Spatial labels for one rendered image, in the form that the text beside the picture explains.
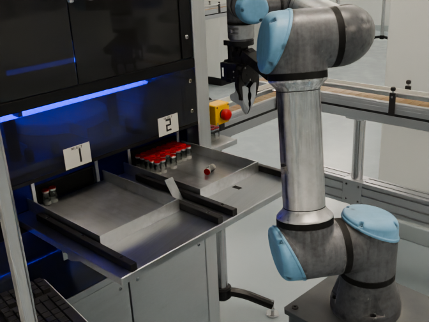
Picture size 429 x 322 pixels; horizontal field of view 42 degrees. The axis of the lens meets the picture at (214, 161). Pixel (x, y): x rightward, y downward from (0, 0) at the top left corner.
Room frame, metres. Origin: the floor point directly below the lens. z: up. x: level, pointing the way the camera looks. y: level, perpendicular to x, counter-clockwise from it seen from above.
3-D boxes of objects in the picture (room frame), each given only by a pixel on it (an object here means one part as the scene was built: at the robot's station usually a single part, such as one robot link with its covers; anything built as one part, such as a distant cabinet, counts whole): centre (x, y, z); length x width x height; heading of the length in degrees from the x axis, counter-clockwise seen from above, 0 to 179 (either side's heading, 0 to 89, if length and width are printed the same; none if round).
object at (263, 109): (2.19, -0.11, 0.92); 0.69 x 0.16 x 0.16; 136
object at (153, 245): (1.46, 0.14, 0.87); 0.70 x 0.48 x 0.02; 136
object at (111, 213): (1.38, 0.31, 0.90); 0.34 x 0.26 x 0.04; 46
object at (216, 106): (1.89, -0.01, 1.00); 0.08 x 0.07 x 0.07; 46
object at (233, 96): (1.55, -0.08, 1.13); 0.06 x 0.03 x 0.09; 46
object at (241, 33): (1.56, -0.09, 1.32); 0.08 x 0.08 x 0.05
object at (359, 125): (2.27, -0.63, 0.46); 0.09 x 0.09 x 0.77; 46
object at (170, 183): (1.40, 0.08, 0.91); 0.14 x 0.03 x 0.06; 46
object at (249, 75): (1.57, -0.08, 1.24); 0.09 x 0.08 x 0.12; 46
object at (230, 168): (1.62, 0.08, 0.90); 0.34 x 0.26 x 0.04; 46
